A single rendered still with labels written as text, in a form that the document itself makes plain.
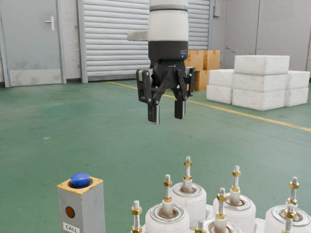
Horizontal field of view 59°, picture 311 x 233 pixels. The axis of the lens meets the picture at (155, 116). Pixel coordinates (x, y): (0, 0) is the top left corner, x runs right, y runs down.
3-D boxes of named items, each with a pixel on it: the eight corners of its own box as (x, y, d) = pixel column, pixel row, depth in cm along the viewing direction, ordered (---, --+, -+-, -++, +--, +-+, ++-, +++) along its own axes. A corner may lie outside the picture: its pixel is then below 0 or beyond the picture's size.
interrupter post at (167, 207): (160, 212, 61) (160, 199, 60) (170, 210, 62) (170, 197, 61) (164, 218, 59) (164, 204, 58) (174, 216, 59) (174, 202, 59)
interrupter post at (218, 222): (228, 232, 54) (229, 217, 54) (220, 237, 53) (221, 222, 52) (218, 226, 56) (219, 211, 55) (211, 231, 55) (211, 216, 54)
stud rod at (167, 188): (164, 206, 60) (164, 174, 59) (169, 205, 60) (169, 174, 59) (165, 208, 59) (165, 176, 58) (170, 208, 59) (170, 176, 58)
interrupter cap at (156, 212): (145, 208, 63) (145, 205, 62) (176, 202, 65) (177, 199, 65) (156, 228, 56) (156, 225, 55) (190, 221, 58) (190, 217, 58)
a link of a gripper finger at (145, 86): (139, 68, 50) (146, 99, 52) (132, 71, 49) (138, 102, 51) (149, 69, 48) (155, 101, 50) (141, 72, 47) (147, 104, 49)
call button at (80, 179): (81, 191, 58) (80, 181, 57) (66, 186, 60) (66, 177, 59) (93, 183, 61) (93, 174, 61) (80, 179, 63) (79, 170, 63)
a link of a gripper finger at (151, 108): (152, 94, 52) (152, 119, 54) (139, 95, 51) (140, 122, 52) (157, 95, 51) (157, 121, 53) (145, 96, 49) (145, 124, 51)
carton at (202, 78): (210, 89, 431) (211, 70, 424) (199, 90, 418) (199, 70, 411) (198, 87, 455) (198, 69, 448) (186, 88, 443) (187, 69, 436)
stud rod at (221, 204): (224, 224, 54) (226, 189, 52) (220, 226, 53) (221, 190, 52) (220, 222, 55) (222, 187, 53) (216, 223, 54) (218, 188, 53)
